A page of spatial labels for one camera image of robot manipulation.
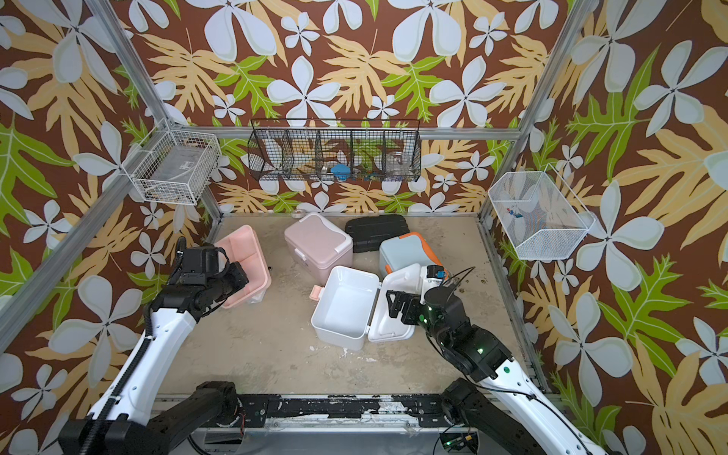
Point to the blue orange first aid kit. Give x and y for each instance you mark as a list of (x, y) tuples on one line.
[(405, 250)]

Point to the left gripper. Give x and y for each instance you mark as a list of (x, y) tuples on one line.
[(239, 272)]

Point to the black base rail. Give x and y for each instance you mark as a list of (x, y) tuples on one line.
[(406, 410)]

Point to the white first aid kit box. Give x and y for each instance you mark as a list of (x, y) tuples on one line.
[(352, 308)]

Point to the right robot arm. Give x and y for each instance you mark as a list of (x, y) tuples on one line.
[(495, 396)]

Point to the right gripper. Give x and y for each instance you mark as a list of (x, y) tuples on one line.
[(414, 305)]

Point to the white wire basket left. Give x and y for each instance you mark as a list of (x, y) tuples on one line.
[(175, 167)]

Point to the white mesh basket right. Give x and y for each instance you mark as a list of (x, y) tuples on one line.
[(542, 216)]

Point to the blue object in basket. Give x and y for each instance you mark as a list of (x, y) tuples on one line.
[(341, 172)]

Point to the black wire basket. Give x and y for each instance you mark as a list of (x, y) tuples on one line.
[(375, 149)]

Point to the pink first aid kit box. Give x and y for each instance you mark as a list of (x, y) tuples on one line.
[(319, 246)]

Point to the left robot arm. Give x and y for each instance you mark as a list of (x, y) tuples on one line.
[(203, 278)]

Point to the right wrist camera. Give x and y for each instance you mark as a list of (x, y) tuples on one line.
[(431, 276)]

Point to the black plastic case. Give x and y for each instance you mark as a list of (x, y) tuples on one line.
[(368, 233)]

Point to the pink tray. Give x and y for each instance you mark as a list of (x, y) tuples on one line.
[(243, 247)]

